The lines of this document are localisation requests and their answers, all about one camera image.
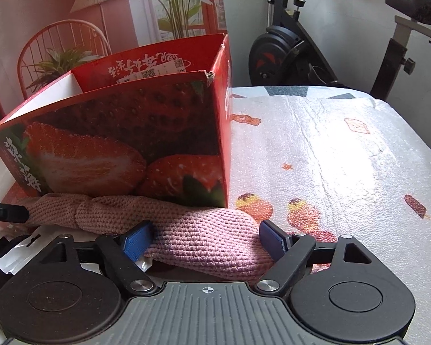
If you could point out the black exercise bike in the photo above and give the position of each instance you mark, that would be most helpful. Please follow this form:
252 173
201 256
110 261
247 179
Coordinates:
273 54

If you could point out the pink knitted cloth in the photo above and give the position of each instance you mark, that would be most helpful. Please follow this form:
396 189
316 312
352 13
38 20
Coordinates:
201 237

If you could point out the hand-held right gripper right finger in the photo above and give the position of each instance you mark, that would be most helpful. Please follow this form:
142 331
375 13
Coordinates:
273 239

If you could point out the wall poster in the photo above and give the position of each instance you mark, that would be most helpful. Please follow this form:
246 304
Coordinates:
21 0

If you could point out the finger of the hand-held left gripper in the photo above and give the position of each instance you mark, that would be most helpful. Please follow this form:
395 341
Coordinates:
7 212

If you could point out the printed blanket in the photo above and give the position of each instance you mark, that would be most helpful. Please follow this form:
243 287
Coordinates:
344 158

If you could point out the red strawberry print cardboard box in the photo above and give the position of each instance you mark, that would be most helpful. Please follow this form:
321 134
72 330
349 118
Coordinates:
111 122

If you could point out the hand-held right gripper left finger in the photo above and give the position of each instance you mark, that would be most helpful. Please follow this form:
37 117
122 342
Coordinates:
138 240

